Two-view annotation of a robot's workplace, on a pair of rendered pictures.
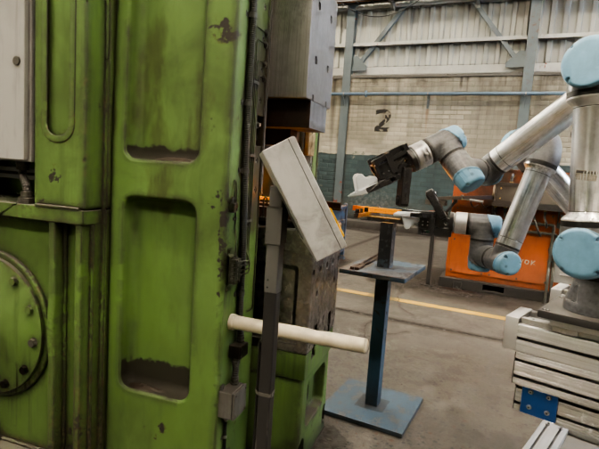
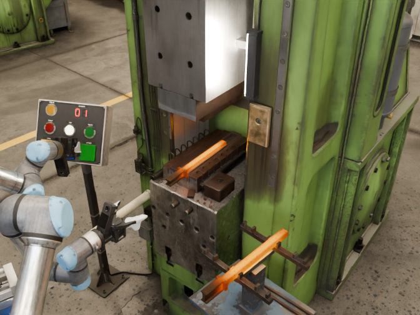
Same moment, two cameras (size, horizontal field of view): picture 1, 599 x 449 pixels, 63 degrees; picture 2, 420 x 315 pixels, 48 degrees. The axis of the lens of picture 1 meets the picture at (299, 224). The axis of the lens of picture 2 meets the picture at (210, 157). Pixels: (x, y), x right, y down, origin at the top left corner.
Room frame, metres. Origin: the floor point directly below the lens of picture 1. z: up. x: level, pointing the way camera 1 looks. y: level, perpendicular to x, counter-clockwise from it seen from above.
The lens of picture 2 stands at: (2.47, -1.62, 2.17)
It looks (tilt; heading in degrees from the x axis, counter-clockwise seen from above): 33 degrees down; 108
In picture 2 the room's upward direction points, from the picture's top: straight up
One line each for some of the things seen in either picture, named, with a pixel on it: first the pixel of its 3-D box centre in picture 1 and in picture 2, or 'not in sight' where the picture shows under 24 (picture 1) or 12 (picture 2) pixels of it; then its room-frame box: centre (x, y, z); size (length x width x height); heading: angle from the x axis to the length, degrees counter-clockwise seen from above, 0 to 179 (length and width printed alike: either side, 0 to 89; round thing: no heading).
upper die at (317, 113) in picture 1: (266, 116); (207, 87); (1.88, 0.16, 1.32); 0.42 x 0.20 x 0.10; 71
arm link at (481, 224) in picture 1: (483, 225); (74, 254); (1.64, -0.62, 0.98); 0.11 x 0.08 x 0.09; 71
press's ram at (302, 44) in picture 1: (274, 51); (215, 32); (1.92, 0.14, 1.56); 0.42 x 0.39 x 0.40; 71
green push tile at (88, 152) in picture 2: not in sight; (88, 152); (1.37, -0.06, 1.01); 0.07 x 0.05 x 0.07; 6
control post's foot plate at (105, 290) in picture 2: not in sight; (104, 274); (1.25, 0.06, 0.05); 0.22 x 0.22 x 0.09; 71
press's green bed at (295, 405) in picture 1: (253, 381); (217, 268); (1.93, 0.15, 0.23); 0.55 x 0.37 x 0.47; 71
